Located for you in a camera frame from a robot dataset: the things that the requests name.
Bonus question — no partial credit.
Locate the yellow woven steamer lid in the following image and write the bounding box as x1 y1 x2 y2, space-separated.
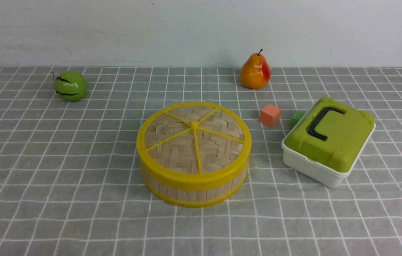
137 102 252 191

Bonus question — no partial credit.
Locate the yellow bamboo steamer base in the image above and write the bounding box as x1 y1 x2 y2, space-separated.
140 165 248 208

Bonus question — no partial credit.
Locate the orange cube block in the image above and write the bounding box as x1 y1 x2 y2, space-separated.
259 104 282 128

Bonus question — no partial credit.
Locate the orange toy pear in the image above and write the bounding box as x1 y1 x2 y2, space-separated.
240 49 271 90

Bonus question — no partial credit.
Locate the green cube block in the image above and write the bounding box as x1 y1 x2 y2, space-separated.
290 110 305 130

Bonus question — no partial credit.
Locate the green lidded white box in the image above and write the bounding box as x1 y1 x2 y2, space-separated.
282 97 376 188

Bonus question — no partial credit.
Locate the green toy watermelon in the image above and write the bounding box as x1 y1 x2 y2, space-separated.
51 71 88 102

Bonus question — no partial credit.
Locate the grey checked tablecloth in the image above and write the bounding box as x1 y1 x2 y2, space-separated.
0 66 402 256

